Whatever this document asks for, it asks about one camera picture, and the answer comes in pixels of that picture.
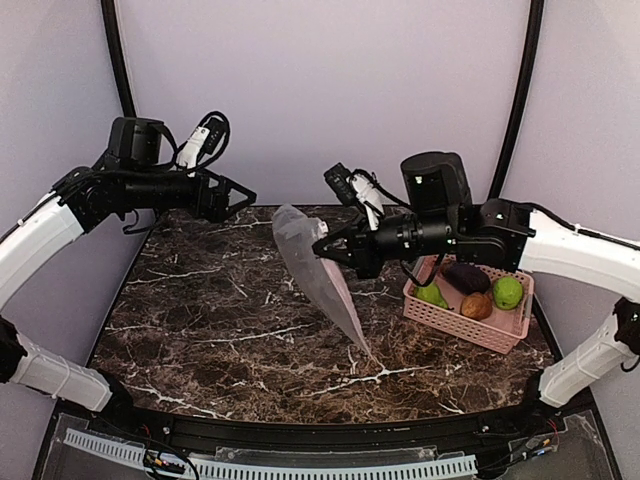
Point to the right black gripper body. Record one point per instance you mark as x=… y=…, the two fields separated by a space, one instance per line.
x=362 y=246

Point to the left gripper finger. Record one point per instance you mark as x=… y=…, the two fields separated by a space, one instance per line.
x=227 y=186
x=236 y=206

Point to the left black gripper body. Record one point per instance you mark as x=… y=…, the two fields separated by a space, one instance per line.
x=215 y=196

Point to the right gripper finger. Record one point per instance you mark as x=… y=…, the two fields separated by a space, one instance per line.
x=339 y=239
x=340 y=256

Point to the clear dotted zip bag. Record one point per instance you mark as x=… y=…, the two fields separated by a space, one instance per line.
x=321 y=280

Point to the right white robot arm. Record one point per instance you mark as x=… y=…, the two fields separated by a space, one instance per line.
x=515 y=236

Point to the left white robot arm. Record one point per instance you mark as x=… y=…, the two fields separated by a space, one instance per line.
x=142 y=168

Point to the green toy pear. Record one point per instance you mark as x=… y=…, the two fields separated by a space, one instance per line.
x=431 y=294

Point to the purple toy eggplant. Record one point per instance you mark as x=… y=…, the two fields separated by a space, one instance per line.
x=466 y=278

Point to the brown toy potato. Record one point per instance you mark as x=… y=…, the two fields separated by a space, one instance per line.
x=476 y=306

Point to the green toy guava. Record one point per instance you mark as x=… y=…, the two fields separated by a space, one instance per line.
x=507 y=293

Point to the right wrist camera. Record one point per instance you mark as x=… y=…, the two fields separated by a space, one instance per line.
x=359 y=189

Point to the black front table rail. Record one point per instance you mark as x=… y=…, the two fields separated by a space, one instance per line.
x=484 y=433

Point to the left black frame post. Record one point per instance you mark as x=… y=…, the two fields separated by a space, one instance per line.
x=117 y=57

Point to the black frame post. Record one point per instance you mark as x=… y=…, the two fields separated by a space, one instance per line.
x=525 y=74
x=117 y=57

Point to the white slotted cable duct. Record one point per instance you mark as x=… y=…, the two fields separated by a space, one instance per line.
x=236 y=463

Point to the right black frame post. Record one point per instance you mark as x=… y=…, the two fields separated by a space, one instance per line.
x=525 y=74

